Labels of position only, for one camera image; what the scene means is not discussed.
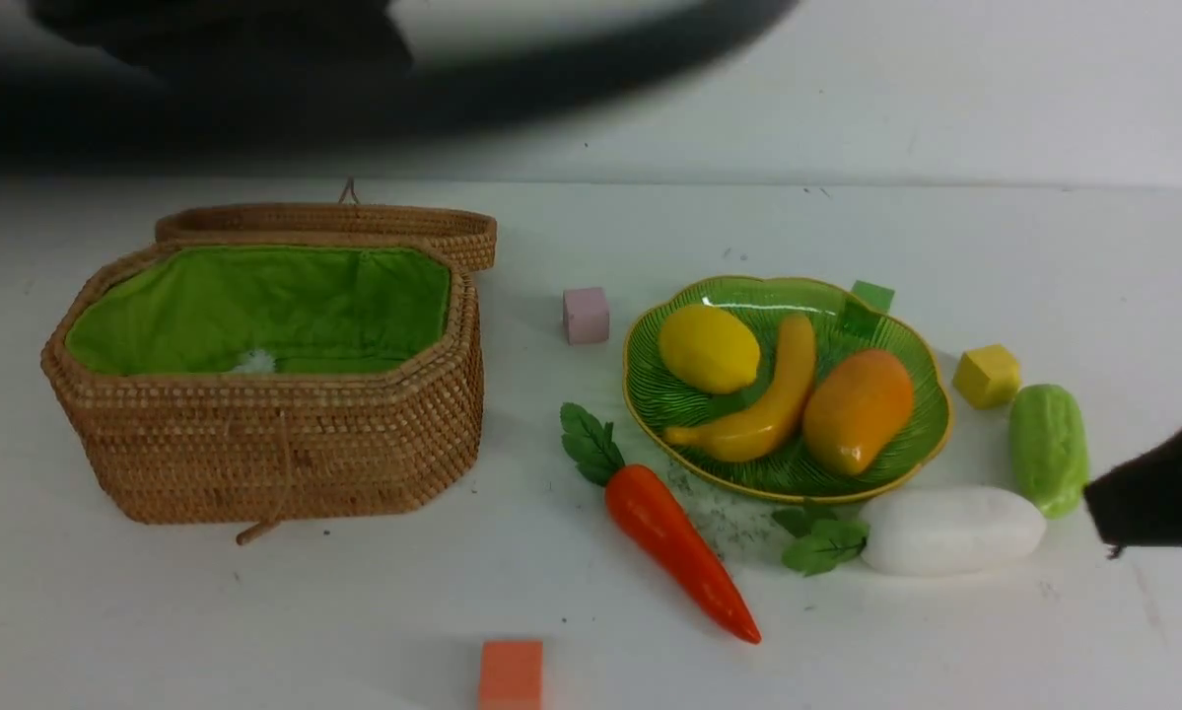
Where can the yellow plastic banana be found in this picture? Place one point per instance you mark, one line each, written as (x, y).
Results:
(765, 425)

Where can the pink foam cube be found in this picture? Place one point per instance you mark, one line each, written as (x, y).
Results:
(586, 316)

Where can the orange plastic carrot with leaves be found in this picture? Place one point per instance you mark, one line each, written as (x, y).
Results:
(646, 511)

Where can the orange foam cube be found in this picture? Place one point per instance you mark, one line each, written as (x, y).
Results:
(511, 675)

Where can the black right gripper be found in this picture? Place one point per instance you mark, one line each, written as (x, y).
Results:
(1138, 504)

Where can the green plastic cucumber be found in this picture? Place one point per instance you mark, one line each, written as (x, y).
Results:
(1049, 449)

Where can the white plastic radish with leaves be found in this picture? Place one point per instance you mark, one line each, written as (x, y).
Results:
(916, 532)

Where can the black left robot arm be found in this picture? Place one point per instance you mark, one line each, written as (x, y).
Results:
(291, 78)

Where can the yellow foam cube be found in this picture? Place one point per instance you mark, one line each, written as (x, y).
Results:
(987, 377)

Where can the green glass leaf plate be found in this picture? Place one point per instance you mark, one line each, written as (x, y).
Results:
(657, 400)

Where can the orange yellow plastic mango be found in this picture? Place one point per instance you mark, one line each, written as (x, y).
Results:
(857, 410)

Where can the woven wicker basket green lining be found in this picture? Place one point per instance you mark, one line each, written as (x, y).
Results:
(265, 381)

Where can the yellow plastic lemon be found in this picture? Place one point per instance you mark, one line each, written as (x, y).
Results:
(709, 349)

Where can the green foam cube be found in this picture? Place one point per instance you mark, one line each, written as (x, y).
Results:
(869, 302)

